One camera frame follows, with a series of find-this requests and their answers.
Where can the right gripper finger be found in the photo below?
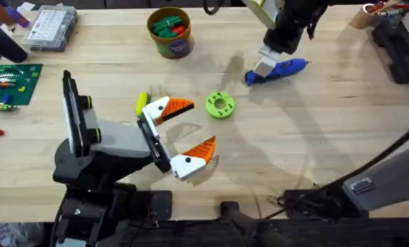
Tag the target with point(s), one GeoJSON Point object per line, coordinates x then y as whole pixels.
{"type": "Point", "coordinates": [270, 53]}
{"type": "Point", "coordinates": [265, 67]}

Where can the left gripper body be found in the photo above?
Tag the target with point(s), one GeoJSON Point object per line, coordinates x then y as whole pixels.
{"type": "Point", "coordinates": [122, 139]}

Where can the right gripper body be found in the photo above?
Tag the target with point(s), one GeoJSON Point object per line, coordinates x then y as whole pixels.
{"type": "Point", "coordinates": [293, 20]}

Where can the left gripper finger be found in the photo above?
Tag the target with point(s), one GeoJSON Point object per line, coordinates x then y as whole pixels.
{"type": "Point", "coordinates": [156, 110]}
{"type": "Point", "coordinates": [190, 164]}

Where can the blue electric screwdriver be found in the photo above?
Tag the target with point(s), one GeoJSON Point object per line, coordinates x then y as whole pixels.
{"type": "Point", "coordinates": [288, 66]}

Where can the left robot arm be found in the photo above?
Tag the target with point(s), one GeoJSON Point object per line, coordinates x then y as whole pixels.
{"type": "Point", "coordinates": [88, 206]}

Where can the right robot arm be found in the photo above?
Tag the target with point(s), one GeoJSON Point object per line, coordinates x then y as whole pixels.
{"type": "Point", "coordinates": [389, 178]}

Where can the yellow green toy vegetable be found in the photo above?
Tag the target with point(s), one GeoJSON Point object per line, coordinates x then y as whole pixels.
{"type": "Point", "coordinates": [141, 102]}

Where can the left wrist black upright plate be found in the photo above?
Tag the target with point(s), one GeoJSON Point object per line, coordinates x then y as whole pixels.
{"type": "Point", "coordinates": [72, 113]}

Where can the green disc with holes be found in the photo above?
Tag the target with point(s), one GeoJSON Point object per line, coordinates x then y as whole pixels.
{"type": "Point", "coordinates": [213, 106]}

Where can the brown tub with toys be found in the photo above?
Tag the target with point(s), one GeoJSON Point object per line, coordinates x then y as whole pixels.
{"type": "Point", "coordinates": [172, 44]}

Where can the black box with grey lid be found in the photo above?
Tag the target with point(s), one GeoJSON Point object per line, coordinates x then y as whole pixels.
{"type": "Point", "coordinates": [396, 51]}

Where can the green board with toy blocks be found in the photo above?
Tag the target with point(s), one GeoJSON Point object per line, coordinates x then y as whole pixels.
{"type": "Point", "coordinates": [19, 85]}

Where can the small green toy block strip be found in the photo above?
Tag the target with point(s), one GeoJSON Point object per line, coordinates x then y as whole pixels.
{"type": "Point", "coordinates": [2, 107]}

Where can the clear plastic parts box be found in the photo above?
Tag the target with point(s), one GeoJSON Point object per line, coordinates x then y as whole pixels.
{"type": "Point", "coordinates": [50, 27]}

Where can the clear plastic bag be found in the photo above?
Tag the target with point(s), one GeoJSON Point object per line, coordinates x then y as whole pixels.
{"type": "Point", "coordinates": [15, 235]}

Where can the black cylindrical tool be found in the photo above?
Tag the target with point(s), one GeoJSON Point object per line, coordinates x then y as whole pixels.
{"type": "Point", "coordinates": [5, 44]}

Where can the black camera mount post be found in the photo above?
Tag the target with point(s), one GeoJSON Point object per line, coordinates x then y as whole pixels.
{"type": "Point", "coordinates": [245, 223]}

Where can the black rail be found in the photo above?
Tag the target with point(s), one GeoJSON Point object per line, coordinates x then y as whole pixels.
{"type": "Point", "coordinates": [328, 236]}

